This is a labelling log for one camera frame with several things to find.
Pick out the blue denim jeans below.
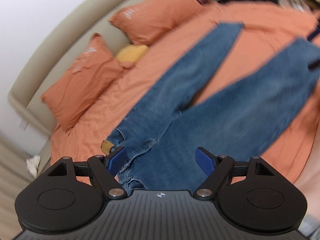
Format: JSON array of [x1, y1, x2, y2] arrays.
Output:
[[107, 23, 319, 194]]

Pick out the white crumpled cloth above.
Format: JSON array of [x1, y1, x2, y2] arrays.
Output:
[[26, 155, 41, 178]]

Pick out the orange pillow near window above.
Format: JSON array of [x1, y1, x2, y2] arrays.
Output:
[[40, 33, 134, 131]]

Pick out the beige upholstered headboard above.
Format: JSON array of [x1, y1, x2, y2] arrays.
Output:
[[7, 0, 181, 170]]

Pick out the yellow small cushion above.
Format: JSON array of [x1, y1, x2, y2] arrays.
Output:
[[116, 44, 149, 63]]

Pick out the orange pillow far side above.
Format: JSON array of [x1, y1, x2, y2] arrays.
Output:
[[109, 0, 204, 46]]

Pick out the orange bed sheet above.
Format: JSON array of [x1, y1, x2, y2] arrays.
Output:
[[51, 2, 319, 183]]

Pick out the white wall socket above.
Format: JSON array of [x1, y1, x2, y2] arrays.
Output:
[[18, 119, 29, 131]]

